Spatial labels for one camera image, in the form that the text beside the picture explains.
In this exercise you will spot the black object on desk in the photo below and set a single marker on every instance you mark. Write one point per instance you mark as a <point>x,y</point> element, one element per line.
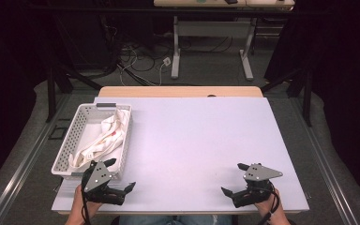
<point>231,1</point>

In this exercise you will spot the teal object on desk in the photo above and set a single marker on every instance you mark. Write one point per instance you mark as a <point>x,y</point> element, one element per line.
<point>201,1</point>

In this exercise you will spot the white-legged background desk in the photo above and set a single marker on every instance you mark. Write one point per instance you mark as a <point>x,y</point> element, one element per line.
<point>212,28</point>

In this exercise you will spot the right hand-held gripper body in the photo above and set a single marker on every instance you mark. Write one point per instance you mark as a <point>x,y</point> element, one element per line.
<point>259,172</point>

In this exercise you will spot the small black floor frame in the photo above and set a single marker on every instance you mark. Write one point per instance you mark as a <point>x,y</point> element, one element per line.
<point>57,132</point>

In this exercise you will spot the white perforated plastic basket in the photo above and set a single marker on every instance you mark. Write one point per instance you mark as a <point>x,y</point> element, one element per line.
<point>75,131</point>

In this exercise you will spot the aluminium floor rail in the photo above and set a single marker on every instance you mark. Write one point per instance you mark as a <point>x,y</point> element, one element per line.
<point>18,175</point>
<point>325,168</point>

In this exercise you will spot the person's left hand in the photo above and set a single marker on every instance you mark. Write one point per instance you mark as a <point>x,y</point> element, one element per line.
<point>78,203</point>

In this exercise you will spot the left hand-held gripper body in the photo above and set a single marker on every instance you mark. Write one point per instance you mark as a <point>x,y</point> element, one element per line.
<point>97,176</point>

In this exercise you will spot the cream cloth bag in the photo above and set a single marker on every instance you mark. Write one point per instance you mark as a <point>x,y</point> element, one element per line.
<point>112,134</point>

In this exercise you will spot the white power adapter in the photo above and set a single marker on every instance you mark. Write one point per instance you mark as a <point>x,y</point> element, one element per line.
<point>167,61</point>

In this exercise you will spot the black metal stand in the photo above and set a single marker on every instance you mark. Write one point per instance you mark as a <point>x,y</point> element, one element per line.
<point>51,93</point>
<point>307,93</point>

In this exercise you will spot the person's right hand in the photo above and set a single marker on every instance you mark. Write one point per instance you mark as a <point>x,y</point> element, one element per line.
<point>268,208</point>

